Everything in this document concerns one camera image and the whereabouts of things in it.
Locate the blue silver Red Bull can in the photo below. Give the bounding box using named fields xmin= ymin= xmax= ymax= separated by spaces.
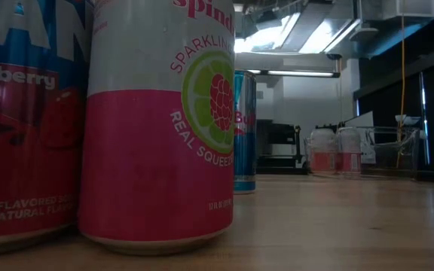
xmin=233 ymin=69 xmax=258 ymax=196

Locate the pink white Spindrift can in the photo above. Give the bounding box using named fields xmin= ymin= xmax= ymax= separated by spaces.
xmin=78 ymin=0 xmax=237 ymax=257

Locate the red white Spindrift can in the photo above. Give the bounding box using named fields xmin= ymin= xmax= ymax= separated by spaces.
xmin=308 ymin=127 xmax=338 ymax=175
xmin=335 ymin=126 xmax=362 ymax=175

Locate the clear plastic bin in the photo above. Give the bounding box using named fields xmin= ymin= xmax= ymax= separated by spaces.
xmin=302 ymin=125 xmax=422 ymax=178

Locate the red Fanta strawberry can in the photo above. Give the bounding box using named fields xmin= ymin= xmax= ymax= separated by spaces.
xmin=0 ymin=0 xmax=90 ymax=257

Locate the black background cabinet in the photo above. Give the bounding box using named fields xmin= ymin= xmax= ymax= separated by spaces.
xmin=256 ymin=119 xmax=304 ymax=175

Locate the long ceiling light strip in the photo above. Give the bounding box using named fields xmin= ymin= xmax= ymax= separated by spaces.
xmin=246 ymin=69 xmax=341 ymax=79

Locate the white board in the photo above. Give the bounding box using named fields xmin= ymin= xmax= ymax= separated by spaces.
xmin=343 ymin=111 xmax=376 ymax=166

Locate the white ceiling device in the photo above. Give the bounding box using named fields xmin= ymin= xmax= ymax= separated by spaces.
xmin=348 ymin=23 xmax=381 ymax=42

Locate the silver rectangular air duct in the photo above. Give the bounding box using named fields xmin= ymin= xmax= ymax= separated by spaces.
xmin=234 ymin=0 xmax=434 ymax=59

